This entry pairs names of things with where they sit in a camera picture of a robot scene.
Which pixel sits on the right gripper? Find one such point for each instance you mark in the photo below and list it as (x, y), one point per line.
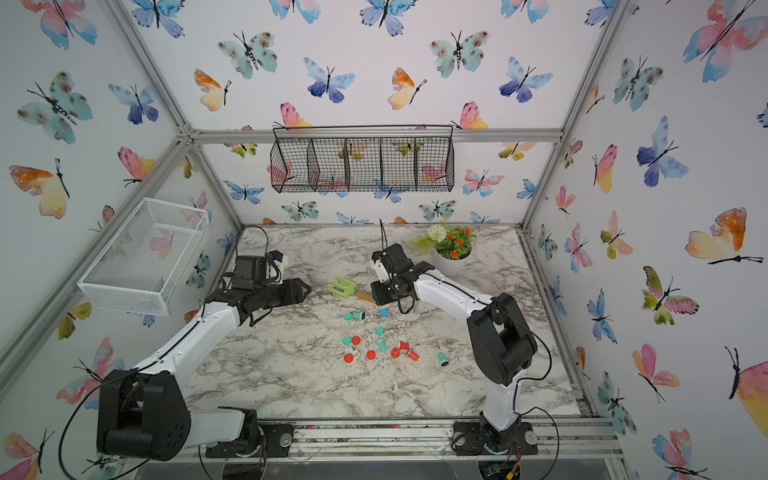
(375, 290)

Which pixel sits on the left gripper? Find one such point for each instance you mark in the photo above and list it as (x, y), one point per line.
(294, 292)

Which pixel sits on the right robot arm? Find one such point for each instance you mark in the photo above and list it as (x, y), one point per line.
(503, 347)

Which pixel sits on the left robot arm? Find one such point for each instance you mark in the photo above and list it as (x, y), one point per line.
(142, 411)

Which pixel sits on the potted flower plant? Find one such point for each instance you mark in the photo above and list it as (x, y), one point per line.
(449, 247)

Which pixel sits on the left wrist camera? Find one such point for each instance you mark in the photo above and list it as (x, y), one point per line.
(253, 270)

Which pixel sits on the black wire wall basket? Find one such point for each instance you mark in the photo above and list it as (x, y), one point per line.
(362, 159)

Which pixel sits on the white mesh wall basket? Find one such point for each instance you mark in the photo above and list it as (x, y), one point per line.
(142, 263)

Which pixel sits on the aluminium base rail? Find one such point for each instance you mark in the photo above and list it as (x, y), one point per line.
(538, 438)

